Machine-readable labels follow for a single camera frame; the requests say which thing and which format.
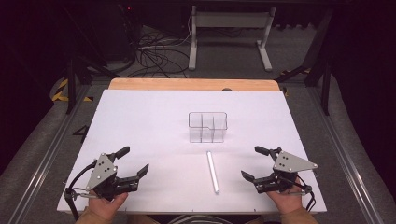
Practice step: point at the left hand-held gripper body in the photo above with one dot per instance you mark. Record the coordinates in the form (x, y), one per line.
(101, 169)

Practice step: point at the yellow black hazard tape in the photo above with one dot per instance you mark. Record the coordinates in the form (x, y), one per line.
(60, 91)
(292, 72)

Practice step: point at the black metal stand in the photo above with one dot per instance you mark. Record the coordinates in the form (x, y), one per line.
(325, 84)
(71, 84)

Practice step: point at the clear plastic divided organizer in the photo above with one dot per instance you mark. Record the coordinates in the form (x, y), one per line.
(207, 127)

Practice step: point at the person's left hand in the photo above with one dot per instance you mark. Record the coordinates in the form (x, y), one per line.
(106, 207)

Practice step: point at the grey chair frame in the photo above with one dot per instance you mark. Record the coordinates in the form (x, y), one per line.
(230, 20)

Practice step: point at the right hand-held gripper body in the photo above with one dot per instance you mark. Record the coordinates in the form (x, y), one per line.
(289, 163)

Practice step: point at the white paper tube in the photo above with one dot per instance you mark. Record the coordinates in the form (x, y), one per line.
(213, 171)

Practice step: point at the person's right hand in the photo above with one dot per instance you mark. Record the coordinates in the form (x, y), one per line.
(288, 202)

